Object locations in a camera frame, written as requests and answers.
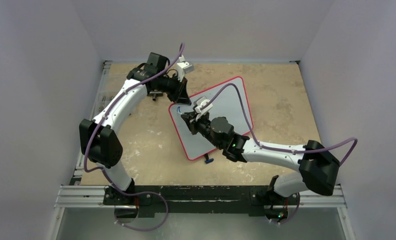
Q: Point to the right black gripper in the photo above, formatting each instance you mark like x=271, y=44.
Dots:
x=194, y=122

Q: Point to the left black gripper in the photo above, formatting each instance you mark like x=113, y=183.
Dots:
x=179, y=90

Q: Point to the pink framed whiteboard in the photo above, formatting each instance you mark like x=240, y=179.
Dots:
x=230, y=121

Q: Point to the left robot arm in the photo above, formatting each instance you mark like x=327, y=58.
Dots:
x=99, y=143

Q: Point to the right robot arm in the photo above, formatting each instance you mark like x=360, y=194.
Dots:
x=314, y=167

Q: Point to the blue marker cap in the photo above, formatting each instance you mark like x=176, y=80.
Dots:
x=210, y=160

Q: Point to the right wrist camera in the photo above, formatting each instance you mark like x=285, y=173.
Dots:
x=201, y=107

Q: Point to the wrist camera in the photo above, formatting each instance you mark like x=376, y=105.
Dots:
x=183, y=67
x=201, y=107

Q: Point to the dark metal bracket tool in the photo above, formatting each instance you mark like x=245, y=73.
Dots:
x=155, y=94

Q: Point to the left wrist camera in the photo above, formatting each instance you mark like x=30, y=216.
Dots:
x=183, y=67

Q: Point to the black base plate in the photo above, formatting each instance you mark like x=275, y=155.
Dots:
x=253, y=200

